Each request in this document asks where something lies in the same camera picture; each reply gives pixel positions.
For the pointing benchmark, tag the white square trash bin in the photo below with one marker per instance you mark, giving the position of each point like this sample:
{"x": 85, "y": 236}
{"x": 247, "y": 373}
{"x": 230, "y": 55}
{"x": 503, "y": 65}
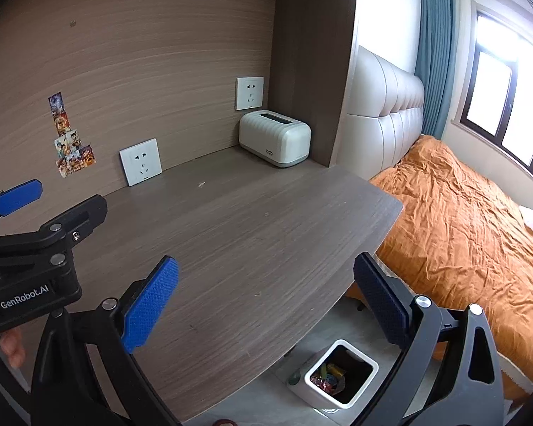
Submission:
{"x": 359, "y": 392}

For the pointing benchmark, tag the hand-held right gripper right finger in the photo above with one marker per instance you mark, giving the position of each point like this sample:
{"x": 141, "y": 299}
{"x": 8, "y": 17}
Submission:
{"x": 382, "y": 301}

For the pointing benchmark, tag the bed with orange cover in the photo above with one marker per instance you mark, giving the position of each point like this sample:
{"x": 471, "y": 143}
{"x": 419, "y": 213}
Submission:
{"x": 462, "y": 230}

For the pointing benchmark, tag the blue curtain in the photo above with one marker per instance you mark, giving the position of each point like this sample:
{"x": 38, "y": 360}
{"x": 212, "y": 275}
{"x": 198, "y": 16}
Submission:
{"x": 435, "y": 53}

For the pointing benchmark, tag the beige padded bed headboard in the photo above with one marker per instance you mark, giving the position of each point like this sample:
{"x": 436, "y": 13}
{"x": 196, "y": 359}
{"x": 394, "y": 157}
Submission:
{"x": 382, "y": 111}

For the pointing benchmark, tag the small white wall socket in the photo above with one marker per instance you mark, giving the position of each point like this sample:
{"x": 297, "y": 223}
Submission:
{"x": 250, "y": 93}

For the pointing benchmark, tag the dark framed window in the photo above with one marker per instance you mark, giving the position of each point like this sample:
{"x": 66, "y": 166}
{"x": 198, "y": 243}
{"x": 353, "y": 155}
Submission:
{"x": 493, "y": 93}

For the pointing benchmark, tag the person's left hand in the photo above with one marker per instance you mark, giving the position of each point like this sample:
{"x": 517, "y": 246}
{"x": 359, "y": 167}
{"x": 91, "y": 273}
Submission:
{"x": 12, "y": 348}

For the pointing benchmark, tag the cluster of colourful wall stickers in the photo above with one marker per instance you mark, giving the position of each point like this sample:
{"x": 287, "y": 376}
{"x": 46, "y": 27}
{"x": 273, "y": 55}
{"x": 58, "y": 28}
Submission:
{"x": 71, "y": 146}

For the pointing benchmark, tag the white ribbed tissue box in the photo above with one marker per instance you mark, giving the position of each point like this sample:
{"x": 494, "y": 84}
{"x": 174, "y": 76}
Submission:
{"x": 275, "y": 135}

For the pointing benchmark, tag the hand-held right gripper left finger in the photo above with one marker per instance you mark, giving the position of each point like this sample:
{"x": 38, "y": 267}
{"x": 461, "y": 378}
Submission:
{"x": 151, "y": 306}

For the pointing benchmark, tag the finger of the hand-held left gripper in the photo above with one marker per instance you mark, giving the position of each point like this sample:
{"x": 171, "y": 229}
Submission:
{"x": 82, "y": 215}
{"x": 17, "y": 197}

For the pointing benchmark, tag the large white wall socket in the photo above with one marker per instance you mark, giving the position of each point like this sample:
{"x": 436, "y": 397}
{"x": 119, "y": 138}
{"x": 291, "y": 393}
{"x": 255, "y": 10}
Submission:
{"x": 141, "y": 162}

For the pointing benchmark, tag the white pillow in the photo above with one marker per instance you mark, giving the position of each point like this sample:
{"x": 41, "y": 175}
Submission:
{"x": 528, "y": 216}

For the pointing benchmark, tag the red round object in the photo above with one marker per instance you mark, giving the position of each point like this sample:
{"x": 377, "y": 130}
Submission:
{"x": 224, "y": 423}

